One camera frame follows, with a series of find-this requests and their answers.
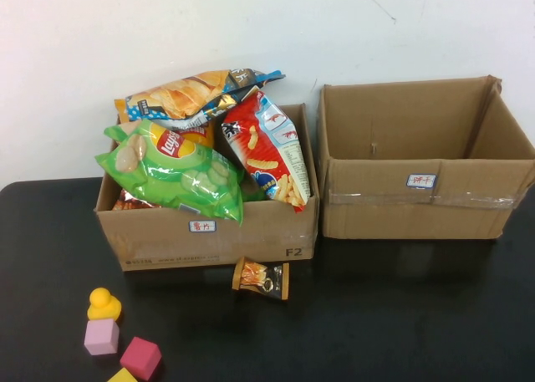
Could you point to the blue ridged chip bag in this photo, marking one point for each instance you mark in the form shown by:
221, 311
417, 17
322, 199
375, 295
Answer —
179, 93

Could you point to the small black orange snack packet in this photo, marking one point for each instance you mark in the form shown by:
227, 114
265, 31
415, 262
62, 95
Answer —
267, 279

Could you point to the barbecue print snack bag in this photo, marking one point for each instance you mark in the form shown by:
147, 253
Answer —
129, 204

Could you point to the red shrimp stick bag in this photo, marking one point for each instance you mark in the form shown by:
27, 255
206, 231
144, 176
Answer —
259, 148

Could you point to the white label with red writing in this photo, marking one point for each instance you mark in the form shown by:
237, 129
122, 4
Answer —
203, 226
421, 181

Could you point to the orange potato chip bag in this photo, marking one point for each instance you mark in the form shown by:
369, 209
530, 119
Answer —
200, 137

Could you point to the green Lay's chip bag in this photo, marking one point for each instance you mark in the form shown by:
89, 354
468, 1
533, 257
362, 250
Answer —
179, 177

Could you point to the large plain cardboard box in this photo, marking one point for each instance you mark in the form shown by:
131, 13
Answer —
376, 215

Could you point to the cardboard box with F2 print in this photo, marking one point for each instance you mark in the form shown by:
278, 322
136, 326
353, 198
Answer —
167, 242

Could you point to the yellow duck toy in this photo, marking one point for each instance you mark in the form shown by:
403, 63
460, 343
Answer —
102, 304

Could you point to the magenta foam cube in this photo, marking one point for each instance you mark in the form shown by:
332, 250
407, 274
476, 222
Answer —
140, 357

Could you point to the light pink foam cube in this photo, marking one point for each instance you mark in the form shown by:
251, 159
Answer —
101, 338

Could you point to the yellow foam cube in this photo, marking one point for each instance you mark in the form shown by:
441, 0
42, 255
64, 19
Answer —
123, 377

